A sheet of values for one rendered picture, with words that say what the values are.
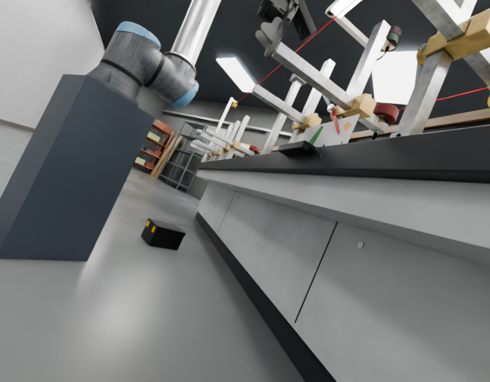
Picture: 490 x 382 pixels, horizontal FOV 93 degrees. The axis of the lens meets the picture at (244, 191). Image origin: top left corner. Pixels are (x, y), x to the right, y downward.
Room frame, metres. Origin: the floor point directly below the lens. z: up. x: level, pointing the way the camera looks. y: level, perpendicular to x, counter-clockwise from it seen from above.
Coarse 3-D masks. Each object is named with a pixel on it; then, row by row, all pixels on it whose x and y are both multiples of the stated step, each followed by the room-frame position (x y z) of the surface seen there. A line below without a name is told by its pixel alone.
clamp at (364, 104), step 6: (360, 96) 0.66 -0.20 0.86; (366, 96) 0.65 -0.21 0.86; (354, 102) 0.67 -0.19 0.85; (360, 102) 0.65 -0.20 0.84; (366, 102) 0.65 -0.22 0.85; (372, 102) 0.66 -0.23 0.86; (336, 108) 0.75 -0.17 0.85; (354, 108) 0.66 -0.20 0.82; (360, 108) 0.65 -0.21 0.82; (366, 108) 0.65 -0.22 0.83; (372, 108) 0.66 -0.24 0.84; (330, 114) 0.77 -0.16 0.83; (336, 114) 0.73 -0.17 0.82; (342, 114) 0.72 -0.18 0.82; (348, 114) 0.70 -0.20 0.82; (354, 114) 0.69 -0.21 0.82; (360, 114) 0.67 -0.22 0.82; (366, 114) 0.66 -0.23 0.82
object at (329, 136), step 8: (344, 120) 0.69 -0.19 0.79; (352, 120) 0.65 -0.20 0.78; (312, 128) 0.84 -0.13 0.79; (328, 128) 0.75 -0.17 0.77; (352, 128) 0.64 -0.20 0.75; (304, 136) 0.86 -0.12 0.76; (312, 136) 0.81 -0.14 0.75; (320, 136) 0.77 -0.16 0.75; (328, 136) 0.73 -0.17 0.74; (336, 136) 0.69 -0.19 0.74; (344, 136) 0.66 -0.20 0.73; (320, 144) 0.75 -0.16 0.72; (328, 144) 0.71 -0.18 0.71; (336, 144) 0.68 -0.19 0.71
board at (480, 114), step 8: (472, 112) 0.58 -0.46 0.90; (480, 112) 0.57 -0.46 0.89; (488, 112) 0.55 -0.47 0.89; (432, 120) 0.67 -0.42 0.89; (440, 120) 0.65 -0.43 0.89; (448, 120) 0.63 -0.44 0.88; (456, 120) 0.61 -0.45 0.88; (464, 120) 0.59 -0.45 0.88; (472, 120) 0.58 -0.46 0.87; (480, 120) 0.56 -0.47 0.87; (392, 128) 0.79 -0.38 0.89; (424, 128) 0.69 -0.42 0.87; (352, 136) 0.96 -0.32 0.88; (360, 136) 0.91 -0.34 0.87; (368, 136) 0.88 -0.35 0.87
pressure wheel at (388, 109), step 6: (378, 108) 0.72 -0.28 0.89; (384, 108) 0.70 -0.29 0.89; (390, 108) 0.70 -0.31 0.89; (396, 108) 0.70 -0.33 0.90; (378, 114) 0.72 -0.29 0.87; (384, 114) 0.71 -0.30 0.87; (390, 114) 0.70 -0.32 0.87; (396, 114) 0.71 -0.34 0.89; (384, 120) 0.73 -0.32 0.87; (390, 120) 0.72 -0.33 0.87; (372, 138) 0.74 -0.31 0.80
